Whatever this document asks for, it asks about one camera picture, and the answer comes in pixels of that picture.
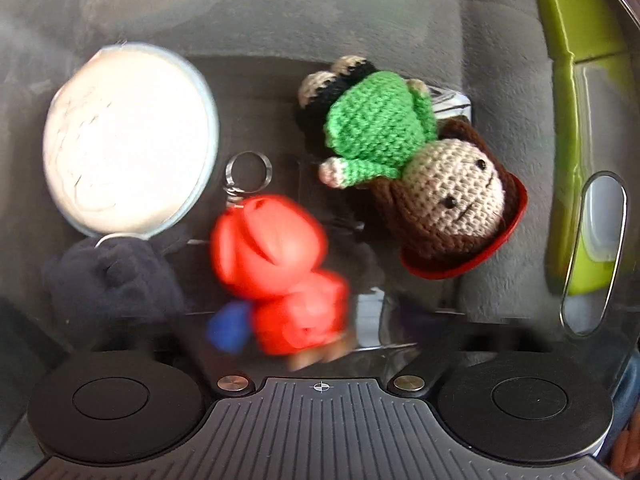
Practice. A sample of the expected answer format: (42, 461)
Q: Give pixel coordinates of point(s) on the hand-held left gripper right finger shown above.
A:
(430, 365)

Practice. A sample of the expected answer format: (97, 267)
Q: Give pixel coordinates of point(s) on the crochet doll with green body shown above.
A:
(450, 190)

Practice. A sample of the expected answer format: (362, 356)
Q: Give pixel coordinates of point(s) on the round white coin purse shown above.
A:
(125, 145)

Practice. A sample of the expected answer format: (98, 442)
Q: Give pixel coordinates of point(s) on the green box lid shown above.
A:
(565, 10)

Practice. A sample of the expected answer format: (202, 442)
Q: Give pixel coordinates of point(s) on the black plush toy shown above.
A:
(115, 280)

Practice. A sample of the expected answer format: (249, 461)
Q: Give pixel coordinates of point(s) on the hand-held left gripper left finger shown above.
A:
(227, 327)

